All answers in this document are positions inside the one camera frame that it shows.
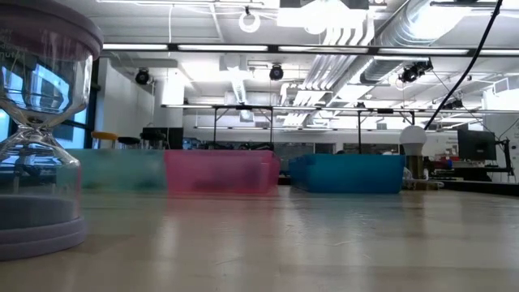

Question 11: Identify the green translucent plastic bin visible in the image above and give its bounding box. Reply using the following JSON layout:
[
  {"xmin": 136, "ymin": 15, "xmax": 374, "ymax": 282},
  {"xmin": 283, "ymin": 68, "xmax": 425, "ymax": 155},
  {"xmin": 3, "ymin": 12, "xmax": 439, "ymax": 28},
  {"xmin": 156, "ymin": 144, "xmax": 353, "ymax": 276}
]
[{"xmin": 66, "ymin": 148, "xmax": 168, "ymax": 192}]

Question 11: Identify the white light bulb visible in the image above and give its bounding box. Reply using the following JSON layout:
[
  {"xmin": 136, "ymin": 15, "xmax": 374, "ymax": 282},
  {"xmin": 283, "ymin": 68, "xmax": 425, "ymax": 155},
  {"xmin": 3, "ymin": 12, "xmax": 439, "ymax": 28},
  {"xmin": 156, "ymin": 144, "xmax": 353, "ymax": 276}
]
[{"xmin": 399, "ymin": 125, "xmax": 428, "ymax": 157}]

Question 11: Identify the white ring ceiling light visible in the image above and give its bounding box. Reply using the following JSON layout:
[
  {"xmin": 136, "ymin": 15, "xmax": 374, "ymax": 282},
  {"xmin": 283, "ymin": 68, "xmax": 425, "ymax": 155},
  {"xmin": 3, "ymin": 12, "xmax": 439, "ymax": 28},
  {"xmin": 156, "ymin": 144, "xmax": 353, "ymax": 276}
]
[{"xmin": 238, "ymin": 11, "xmax": 262, "ymax": 34}]

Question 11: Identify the brass lamp socket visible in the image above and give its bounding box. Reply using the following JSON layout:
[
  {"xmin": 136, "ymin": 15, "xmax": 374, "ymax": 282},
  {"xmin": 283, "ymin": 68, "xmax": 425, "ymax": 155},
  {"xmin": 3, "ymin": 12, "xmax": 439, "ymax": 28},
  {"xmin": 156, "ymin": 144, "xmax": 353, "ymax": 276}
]
[{"xmin": 406, "ymin": 155, "xmax": 423, "ymax": 180}]

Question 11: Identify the black aluminium table frame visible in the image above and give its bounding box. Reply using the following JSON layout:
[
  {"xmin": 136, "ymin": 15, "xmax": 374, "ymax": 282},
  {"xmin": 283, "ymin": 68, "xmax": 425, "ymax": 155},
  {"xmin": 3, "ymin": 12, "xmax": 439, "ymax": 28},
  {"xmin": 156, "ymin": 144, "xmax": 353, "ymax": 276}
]
[{"xmin": 440, "ymin": 178, "xmax": 519, "ymax": 199}]

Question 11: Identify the black ceiling spotlight cluster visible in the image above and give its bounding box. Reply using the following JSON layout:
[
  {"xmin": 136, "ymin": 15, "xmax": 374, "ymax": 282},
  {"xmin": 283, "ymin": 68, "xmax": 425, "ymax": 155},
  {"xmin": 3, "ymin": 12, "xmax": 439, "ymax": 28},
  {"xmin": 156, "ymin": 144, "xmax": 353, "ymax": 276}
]
[{"xmin": 398, "ymin": 59, "xmax": 434, "ymax": 84}]

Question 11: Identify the round black ceiling fixture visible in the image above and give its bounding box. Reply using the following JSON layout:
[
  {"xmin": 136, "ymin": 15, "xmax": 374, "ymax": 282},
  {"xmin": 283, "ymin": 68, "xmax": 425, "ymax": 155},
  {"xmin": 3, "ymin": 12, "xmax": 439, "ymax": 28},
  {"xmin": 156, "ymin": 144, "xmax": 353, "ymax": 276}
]
[
  {"xmin": 268, "ymin": 63, "xmax": 285, "ymax": 81},
  {"xmin": 135, "ymin": 67, "xmax": 152, "ymax": 86}
]

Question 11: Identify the linear ceiling light rail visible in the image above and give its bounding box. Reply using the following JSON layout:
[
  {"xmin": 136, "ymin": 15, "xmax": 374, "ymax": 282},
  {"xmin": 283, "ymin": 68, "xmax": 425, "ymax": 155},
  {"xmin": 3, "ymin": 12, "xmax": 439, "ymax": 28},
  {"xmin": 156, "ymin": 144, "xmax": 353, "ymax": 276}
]
[{"xmin": 103, "ymin": 41, "xmax": 519, "ymax": 57}]

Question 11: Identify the pink translucent plastic bin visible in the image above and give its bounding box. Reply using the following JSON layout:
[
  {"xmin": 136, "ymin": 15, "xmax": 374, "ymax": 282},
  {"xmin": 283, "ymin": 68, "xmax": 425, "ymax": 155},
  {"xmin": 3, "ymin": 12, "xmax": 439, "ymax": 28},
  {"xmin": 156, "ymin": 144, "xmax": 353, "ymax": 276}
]
[{"xmin": 164, "ymin": 149, "xmax": 282, "ymax": 195}]

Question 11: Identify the purple capped hourglass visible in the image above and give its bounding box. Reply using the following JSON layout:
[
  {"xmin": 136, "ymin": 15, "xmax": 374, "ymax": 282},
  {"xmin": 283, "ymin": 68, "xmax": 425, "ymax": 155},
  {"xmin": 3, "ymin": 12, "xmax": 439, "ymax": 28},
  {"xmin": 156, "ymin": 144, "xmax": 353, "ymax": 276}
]
[{"xmin": 0, "ymin": 0, "xmax": 105, "ymax": 262}]

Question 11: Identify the black background rig frame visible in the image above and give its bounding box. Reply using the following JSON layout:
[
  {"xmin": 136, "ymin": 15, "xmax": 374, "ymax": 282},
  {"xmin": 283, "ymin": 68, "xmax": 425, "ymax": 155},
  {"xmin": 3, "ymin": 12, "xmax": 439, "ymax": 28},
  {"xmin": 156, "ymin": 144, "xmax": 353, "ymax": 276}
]
[{"xmin": 161, "ymin": 103, "xmax": 422, "ymax": 155}]

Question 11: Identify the teal plastic bin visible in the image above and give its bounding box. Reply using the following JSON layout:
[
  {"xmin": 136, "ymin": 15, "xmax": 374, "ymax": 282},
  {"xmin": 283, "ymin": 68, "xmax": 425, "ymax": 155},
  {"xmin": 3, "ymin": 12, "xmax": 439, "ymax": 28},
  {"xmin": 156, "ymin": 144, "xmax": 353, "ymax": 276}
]
[{"xmin": 288, "ymin": 153, "xmax": 407, "ymax": 195}]

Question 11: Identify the silver ventilation duct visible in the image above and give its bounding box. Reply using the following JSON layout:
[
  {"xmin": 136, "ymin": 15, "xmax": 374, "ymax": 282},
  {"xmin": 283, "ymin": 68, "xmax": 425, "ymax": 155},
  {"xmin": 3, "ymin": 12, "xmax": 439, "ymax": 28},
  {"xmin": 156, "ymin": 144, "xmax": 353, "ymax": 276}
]
[{"xmin": 358, "ymin": 0, "xmax": 504, "ymax": 84}]

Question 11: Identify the white cable bundle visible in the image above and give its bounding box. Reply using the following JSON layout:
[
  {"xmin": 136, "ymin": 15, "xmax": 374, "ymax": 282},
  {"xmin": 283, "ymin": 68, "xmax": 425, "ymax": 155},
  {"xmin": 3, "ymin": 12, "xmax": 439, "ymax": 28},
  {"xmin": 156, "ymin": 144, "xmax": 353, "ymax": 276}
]
[{"xmin": 401, "ymin": 172, "xmax": 446, "ymax": 191}]

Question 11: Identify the black cabinet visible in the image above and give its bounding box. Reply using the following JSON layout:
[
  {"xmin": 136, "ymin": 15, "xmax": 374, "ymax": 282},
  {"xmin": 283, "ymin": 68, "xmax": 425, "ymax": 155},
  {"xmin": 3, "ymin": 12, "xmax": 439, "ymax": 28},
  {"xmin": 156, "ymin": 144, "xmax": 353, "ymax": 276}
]
[{"xmin": 141, "ymin": 127, "xmax": 184, "ymax": 151}]

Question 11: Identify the black hanging cable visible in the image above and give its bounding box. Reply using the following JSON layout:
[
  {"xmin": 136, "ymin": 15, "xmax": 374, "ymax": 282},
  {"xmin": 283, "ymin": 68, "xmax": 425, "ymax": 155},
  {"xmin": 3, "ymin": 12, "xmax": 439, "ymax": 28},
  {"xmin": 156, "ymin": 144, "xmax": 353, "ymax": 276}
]
[{"xmin": 423, "ymin": 0, "xmax": 504, "ymax": 131}]

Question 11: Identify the black computer monitor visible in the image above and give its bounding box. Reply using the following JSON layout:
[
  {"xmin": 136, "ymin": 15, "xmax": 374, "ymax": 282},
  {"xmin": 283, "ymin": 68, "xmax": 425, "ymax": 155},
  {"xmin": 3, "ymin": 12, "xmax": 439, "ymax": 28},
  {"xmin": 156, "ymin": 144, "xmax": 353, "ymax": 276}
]
[{"xmin": 457, "ymin": 128, "xmax": 498, "ymax": 161}]

